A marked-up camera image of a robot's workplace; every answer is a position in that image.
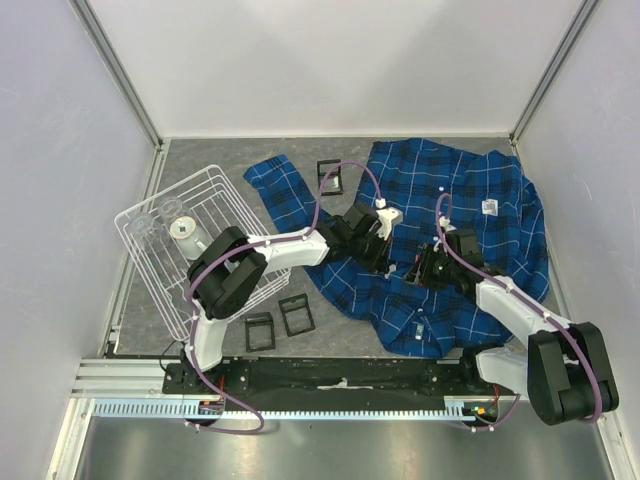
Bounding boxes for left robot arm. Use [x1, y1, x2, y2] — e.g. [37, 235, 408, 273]
[184, 200, 403, 393]

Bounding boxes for right aluminium frame post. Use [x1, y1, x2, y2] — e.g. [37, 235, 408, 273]
[509, 0, 601, 148]

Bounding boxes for aluminium frame post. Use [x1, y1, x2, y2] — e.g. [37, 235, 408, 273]
[509, 0, 601, 148]
[69, 0, 164, 150]

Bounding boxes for left aluminium frame post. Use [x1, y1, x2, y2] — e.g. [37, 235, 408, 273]
[69, 0, 164, 150]

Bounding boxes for clear glass left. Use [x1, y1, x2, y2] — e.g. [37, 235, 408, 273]
[130, 212, 161, 251]

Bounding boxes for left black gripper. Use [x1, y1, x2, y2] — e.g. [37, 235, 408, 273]
[349, 228, 392, 276]

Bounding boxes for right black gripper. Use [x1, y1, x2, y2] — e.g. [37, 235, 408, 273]
[401, 243, 458, 291]

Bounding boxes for clear glass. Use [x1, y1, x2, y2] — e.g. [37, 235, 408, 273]
[130, 212, 161, 251]
[158, 196, 190, 227]

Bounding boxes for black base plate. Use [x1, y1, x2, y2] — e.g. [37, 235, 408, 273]
[162, 357, 496, 398]

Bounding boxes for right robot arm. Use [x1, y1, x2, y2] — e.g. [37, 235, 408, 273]
[405, 229, 620, 425]

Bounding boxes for black frame at back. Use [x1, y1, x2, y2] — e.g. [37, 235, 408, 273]
[316, 159, 344, 196]

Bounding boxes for clear glass right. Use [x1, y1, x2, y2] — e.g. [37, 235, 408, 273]
[158, 196, 190, 227]

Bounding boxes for blue plaid shirt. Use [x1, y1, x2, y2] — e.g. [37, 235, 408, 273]
[243, 139, 551, 359]

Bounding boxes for light blue cable duct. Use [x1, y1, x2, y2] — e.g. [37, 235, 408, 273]
[92, 398, 477, 422]

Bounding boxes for white ceramic mug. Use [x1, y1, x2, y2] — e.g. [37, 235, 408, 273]
[169, 215, 212, 261]

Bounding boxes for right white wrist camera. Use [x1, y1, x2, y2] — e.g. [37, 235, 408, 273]
[438, 216, 456, 235]

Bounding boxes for light blue round brooch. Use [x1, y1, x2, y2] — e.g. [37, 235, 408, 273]
[385, 264, 396, 278]

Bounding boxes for white wire dish rack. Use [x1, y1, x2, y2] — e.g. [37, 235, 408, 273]
[114, 164, 292, 342]

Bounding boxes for black frame front middle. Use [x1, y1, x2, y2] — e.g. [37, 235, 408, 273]
[278, 294, 316, 337]

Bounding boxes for black frame near rack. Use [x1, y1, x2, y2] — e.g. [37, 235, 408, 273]
[244, 312, 276, 353]

